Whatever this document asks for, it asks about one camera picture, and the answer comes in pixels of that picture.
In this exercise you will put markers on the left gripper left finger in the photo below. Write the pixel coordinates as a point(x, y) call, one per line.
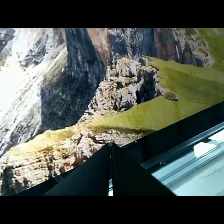
point(87, 176)

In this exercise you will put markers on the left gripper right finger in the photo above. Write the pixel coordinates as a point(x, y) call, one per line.
point(133, 176)

